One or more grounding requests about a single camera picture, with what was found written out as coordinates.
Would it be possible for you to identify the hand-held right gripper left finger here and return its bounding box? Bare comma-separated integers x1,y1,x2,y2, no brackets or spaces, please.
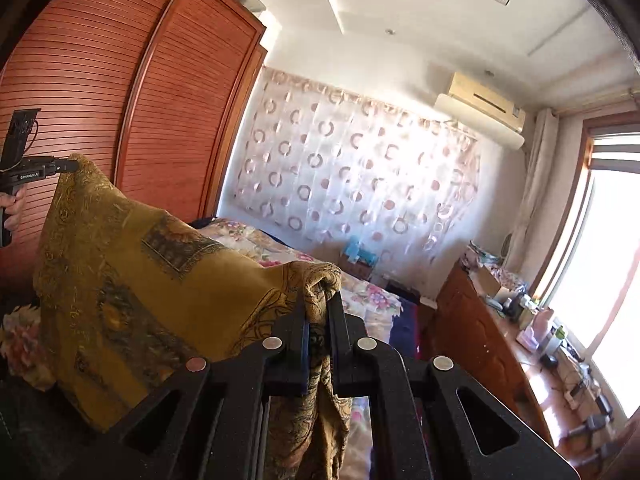
65,292,312,480

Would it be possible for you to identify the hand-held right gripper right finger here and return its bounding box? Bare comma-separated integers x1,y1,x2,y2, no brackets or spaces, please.
327,290,581,480

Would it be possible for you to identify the mustard patterned garment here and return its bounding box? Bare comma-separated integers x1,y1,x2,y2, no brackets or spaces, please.
32,152,353,480

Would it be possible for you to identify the person's left hand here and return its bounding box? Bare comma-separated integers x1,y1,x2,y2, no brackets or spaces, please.
0,191,28,233

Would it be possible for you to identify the pink floral bed sheet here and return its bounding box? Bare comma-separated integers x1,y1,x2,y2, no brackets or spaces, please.
0,217,416,480

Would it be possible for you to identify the small brown box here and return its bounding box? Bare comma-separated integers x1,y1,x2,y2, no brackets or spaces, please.
340,256,373,281

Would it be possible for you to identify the blue plastic object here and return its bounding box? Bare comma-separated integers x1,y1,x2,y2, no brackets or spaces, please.
342,237,378,266

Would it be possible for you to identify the wooden sideboard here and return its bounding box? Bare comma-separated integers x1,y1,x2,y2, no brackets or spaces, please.
422,260,636,466

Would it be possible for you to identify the wooden slatted wardrobe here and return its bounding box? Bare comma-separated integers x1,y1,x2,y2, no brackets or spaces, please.
0,0,268,301

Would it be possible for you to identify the open cardboard box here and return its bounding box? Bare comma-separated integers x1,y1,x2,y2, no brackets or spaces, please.
472,265,503,301

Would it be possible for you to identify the pile of papers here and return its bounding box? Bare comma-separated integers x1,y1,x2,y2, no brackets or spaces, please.
462,242,503,268

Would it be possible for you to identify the circle patterned sheer curtain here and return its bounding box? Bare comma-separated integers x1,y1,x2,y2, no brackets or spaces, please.
216,66,483,281

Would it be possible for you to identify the pink bottle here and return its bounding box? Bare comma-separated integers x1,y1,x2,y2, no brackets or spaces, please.
530,307,558,346

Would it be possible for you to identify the white window curtain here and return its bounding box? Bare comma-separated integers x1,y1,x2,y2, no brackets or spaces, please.
502,107,556,271

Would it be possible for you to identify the wooden framed window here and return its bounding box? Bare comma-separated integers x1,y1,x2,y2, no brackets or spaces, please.
530,110,640,411

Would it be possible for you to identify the wall air conditioner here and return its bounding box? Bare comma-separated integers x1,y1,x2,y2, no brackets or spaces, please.
432,71,527,150

